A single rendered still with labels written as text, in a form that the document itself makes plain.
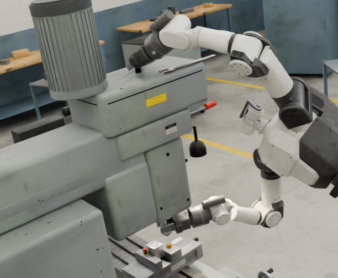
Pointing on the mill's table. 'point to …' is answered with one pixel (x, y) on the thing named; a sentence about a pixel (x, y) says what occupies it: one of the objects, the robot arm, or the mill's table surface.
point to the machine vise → (193, 254)
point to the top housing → (142, 96)
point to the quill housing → (168, 178)
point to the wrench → (185, 64)
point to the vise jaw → (173, 253)
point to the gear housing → (153, 134)
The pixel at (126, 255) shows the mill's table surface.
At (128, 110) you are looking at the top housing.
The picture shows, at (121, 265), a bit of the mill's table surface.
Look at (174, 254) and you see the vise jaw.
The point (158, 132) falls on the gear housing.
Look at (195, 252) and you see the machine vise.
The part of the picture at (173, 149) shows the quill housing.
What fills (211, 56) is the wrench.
